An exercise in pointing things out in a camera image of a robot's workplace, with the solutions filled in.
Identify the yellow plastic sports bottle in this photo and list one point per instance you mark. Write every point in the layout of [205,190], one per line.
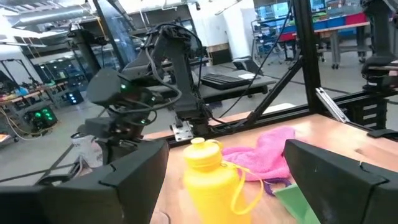
[208,186]

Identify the background black robot arm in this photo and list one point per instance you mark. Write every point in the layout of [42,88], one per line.
[377,37]

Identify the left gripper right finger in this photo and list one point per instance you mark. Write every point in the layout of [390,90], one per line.
[342,193]

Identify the black keyboard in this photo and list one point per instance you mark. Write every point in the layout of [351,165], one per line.
[224,81]

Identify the device with blue lights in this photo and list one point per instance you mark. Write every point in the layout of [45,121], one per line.
[74,97]

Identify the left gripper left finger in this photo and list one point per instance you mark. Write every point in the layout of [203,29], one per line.
[93,202]

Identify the pink terry towel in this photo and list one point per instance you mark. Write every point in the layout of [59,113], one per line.
[267,155]

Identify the black rolling desk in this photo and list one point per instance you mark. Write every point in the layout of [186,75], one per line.
[258,84]

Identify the silver aluminium bracket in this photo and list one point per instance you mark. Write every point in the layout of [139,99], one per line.
[331,104]

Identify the light green microfibre cloth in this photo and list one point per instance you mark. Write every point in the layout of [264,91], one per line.
[295,205]

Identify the background table with bins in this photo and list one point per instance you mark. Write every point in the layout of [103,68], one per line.
[335,26]

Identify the computer with green lights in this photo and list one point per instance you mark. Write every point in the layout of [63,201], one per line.
[43,116]

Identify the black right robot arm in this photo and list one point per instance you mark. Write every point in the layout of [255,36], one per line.
[180,62]

